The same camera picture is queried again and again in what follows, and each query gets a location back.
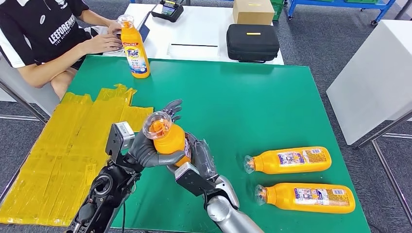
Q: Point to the yellow plastic sheet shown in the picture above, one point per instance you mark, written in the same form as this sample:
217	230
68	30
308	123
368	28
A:
58	160

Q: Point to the tablet with blue cover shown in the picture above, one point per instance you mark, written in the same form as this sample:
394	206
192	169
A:
145	30

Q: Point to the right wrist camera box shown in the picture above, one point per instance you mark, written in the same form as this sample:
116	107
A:
193	180

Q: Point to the orange detergent bottle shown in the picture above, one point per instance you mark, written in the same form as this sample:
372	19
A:
309	197
135	45
170	141
289	160

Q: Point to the white side table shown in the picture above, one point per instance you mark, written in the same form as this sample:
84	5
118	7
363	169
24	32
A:
370	78

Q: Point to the person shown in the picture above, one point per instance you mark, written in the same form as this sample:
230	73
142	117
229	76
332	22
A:
42	29

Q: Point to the black remote controller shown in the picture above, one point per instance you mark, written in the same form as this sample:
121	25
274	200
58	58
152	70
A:
167	10

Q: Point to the person's right forearm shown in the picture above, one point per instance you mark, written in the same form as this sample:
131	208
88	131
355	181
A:
51	66

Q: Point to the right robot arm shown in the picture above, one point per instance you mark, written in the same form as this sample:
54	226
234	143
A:
228	215

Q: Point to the blue wheeled cart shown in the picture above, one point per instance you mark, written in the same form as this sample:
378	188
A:
338	4

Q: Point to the green plastic crate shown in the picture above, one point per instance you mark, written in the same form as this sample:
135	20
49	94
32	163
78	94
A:
277	11
360	1

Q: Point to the person's left forearm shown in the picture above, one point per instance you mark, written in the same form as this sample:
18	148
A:
93	17

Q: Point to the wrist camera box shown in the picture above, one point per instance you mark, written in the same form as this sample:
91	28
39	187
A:
119	141
193	180

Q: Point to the person's right hand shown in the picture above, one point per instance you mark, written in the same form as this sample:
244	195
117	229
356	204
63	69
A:
103	44

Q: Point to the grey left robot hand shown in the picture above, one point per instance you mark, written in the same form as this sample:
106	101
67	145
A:
141	154

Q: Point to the green table mat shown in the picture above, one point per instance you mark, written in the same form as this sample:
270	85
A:
241	103

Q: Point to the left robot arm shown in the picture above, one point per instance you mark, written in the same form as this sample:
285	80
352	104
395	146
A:
103	196

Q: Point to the cardboard box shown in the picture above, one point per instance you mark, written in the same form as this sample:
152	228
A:
253	13

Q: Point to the person's left hand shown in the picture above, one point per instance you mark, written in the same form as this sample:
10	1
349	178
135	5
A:
115	27

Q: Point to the thin black strip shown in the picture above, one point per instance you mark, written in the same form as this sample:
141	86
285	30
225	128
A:
194	45

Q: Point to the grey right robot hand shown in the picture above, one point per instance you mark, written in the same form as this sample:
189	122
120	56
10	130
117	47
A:
204	157

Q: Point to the black carrying case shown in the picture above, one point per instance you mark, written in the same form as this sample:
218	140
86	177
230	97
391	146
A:
252	42

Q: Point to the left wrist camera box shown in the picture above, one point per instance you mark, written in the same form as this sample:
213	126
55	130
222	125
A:
119	141

